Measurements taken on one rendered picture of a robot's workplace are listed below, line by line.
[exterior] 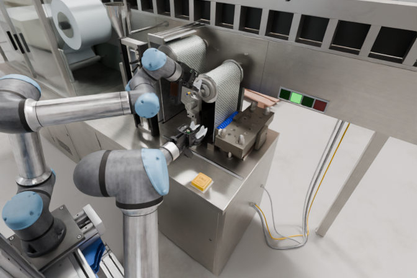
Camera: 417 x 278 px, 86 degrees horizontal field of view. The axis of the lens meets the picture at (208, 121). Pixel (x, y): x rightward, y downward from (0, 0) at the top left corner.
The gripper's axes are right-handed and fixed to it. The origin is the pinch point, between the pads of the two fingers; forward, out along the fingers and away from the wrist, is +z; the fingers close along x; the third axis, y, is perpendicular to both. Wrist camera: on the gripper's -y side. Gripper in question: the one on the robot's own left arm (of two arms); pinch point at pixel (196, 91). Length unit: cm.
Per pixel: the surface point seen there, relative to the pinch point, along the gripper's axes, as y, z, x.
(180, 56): 13.7, -1.1, 15.9
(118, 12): 26, -8, 64
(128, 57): 2.7, -13.1, 35.9
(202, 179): -37.0, 6.6, -18.1
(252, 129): -6.0, 27.2, -24.7
